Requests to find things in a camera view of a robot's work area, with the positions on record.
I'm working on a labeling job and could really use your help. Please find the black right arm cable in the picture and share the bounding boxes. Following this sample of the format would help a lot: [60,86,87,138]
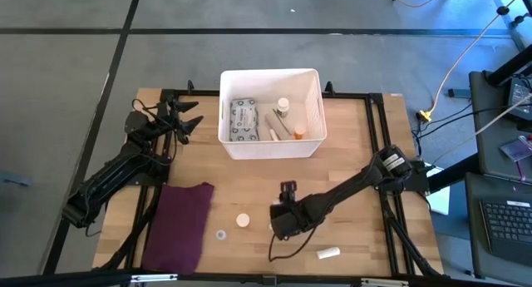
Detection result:
[268,230,317,263]

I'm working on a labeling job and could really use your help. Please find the black frame rail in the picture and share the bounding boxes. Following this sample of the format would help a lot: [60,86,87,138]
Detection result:
[0,268,532,287]

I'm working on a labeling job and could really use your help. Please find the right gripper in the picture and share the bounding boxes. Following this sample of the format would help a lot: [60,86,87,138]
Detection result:
[268,181,317,241]

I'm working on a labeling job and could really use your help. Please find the black keyboard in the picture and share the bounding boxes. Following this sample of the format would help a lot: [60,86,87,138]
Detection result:
[480,198,532,255]

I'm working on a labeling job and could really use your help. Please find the white box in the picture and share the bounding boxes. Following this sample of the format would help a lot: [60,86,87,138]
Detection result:
[423,164,451,216]

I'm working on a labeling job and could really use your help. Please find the black desk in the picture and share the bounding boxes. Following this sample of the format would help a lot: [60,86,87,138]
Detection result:
[464,68,532,280]

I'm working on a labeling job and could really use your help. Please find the white perforated plastic basket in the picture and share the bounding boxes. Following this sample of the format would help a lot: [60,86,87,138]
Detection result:
[218,67,328,161]

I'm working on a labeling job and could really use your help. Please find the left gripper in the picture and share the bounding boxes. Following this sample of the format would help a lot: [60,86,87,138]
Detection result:
[156,98,205,146]

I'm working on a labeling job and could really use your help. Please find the white plastic bottle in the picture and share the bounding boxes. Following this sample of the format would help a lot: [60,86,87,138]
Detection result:
[316,246,342,260]

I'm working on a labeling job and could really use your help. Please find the purple card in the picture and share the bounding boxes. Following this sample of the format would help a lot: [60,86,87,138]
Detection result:
[500,135,532,162]

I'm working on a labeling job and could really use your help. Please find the small white-capped bottle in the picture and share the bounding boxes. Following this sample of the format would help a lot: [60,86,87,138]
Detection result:
[275,96,291,119]

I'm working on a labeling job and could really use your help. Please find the black floor cables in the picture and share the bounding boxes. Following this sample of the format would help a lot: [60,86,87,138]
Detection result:
[411,101,512,155]

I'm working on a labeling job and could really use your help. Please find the white cable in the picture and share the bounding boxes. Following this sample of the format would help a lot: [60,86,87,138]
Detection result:
[431,94,532,166]

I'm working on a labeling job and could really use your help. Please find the black table frame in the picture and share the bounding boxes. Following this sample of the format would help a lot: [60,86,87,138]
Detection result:
[97,79,444,280]

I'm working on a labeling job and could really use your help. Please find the ribbed beige bandage roll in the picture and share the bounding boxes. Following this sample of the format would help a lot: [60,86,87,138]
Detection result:
[264,111,293,141]

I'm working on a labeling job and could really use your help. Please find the blue floor object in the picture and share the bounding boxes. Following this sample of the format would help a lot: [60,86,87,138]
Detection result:
[0,170,33,187]

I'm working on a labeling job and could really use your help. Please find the grey patterned wipes pack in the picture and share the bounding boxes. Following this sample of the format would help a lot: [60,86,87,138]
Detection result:
[229,97,261,143]

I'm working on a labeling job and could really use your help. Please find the purple cloth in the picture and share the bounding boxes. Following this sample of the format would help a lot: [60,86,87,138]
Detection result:
[140,181,216,276]

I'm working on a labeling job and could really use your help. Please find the yellow power cable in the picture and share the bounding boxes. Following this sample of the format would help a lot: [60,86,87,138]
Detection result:
[418,0,532,122]

